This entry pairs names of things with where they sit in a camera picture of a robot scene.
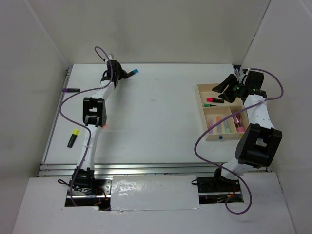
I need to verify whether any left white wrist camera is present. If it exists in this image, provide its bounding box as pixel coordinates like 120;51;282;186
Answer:
105;54;115;62

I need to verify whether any purple cable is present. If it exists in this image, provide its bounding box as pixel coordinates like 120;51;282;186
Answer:
59;46;115;207
194;68;284;215

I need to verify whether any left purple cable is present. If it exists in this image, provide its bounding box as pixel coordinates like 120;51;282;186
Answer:
59;46;115;207

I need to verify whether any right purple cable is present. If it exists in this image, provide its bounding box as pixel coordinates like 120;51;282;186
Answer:
194;68;284;215

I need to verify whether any yellow cap black highlighter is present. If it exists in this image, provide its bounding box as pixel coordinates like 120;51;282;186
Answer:
67;129;80;148

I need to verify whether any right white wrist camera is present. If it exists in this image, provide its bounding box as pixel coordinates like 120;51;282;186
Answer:
235;68;250;84

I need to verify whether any pink cap black highlighter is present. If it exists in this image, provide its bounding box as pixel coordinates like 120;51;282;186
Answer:
206;97;225;103

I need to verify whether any pastel orange cap highlighter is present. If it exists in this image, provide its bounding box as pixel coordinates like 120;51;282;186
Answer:
216;116;222;134

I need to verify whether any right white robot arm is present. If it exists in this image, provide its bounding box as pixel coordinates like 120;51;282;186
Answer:
212;68;282;191

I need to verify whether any pastel lilac highlighter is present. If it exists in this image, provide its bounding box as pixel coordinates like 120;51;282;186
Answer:
208;117;214;134

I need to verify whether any purple cap black highlighter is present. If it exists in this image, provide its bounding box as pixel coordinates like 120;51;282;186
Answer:
62;88;80;93

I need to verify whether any pastel green highlighter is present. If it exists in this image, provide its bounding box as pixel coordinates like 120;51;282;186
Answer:
223;120;231;133

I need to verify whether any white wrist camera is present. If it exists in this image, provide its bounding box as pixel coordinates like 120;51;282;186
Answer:
235;68;250;84
105;54;115;62

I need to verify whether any wooden compartment tray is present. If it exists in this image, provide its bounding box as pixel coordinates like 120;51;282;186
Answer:
195;84;249;141

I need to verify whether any white front cover plate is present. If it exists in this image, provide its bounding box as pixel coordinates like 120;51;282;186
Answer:
110;175;200;211

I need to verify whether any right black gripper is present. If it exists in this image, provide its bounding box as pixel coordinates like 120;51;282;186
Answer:
213;74;247;103

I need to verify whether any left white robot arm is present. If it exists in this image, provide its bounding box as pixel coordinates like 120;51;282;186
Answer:
70;60;138;195

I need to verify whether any green cap black highlighter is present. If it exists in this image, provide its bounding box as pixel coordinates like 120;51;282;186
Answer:
203;103;218;107

